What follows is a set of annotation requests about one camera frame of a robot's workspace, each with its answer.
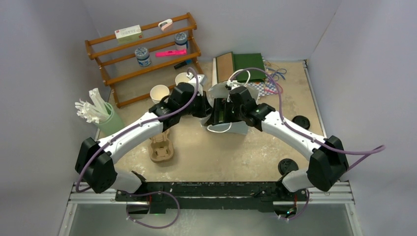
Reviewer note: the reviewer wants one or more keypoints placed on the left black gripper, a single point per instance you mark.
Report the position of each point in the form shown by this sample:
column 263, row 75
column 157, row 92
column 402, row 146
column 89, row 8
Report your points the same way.
column 205, row 106

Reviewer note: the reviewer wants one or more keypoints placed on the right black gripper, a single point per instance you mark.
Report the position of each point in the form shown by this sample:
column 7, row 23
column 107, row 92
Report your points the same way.
column 222, row 104

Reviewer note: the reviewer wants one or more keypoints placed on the white cup stack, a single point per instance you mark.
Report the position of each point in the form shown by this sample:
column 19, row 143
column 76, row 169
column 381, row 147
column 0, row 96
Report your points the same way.
column 158, row 92
column 183, row 77

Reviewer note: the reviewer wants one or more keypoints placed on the light blue paper bag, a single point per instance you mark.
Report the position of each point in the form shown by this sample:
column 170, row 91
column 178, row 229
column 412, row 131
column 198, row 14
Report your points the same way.
column 238, row 127

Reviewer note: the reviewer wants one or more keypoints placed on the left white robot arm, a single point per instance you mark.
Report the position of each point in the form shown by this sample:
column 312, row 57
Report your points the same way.
column 96, row 159

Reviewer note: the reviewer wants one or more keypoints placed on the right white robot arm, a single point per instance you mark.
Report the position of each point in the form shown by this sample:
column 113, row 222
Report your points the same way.
column 327, row 163

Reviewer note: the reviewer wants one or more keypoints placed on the black blue marker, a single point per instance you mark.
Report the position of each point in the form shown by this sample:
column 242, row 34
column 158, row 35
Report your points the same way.
column 183, row 64

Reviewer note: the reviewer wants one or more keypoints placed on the checkered patterned paper bag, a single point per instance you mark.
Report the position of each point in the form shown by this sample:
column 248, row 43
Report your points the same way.
column 267, row 88

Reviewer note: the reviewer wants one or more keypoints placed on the pink marker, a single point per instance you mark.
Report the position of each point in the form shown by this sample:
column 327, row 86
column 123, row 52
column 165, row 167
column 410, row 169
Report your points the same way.
column 171, row 53

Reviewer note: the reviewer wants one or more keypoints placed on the green paper bag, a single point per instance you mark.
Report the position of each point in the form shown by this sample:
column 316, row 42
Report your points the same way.
column 254, row 60

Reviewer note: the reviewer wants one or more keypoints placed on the left blue white jar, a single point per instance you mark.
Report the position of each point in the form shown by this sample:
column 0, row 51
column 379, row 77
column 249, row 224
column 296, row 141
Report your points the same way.
column 142, row 56

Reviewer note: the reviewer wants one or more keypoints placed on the blue white jar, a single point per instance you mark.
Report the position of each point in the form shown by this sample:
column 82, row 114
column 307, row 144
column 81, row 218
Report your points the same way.
column 181, row 41
column 142, row 56

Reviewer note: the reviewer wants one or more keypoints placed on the wooden shelf rack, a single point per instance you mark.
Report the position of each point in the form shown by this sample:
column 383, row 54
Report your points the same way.
column 164, row 49

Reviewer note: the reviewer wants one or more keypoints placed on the right blue white jar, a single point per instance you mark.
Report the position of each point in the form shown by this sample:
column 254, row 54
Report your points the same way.
column 181, row 41

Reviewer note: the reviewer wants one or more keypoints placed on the brown pulp cup carrier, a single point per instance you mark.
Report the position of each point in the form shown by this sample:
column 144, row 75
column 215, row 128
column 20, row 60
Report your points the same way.
column 160, row 148

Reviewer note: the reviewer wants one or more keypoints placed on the black cup lid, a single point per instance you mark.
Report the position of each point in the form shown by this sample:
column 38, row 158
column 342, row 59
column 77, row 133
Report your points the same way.
column 287, row 165
column 302, row 121

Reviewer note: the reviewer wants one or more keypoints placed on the pink white stapler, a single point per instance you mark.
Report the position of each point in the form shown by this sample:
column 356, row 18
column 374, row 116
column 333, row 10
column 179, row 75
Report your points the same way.
column 166, row 25

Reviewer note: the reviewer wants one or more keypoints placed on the green straw holder cup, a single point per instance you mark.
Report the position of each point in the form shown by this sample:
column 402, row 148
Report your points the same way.
column 113, row 123

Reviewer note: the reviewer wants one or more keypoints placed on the white green box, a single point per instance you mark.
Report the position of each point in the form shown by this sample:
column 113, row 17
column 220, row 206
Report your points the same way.
column 129, row 34

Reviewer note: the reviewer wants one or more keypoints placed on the white wrapped straws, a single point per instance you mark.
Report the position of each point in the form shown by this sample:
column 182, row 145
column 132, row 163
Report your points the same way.
column 95, row 112

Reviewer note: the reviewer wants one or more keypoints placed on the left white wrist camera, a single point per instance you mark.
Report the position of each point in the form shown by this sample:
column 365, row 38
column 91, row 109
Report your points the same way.
column 198, row 82

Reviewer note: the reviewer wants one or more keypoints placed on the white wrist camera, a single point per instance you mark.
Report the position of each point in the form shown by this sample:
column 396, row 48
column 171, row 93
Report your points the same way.
column 230, row 85
column 198, row 82

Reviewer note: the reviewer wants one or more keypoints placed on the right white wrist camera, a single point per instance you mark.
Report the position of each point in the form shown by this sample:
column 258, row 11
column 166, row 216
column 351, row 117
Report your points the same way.
column 230, row 85

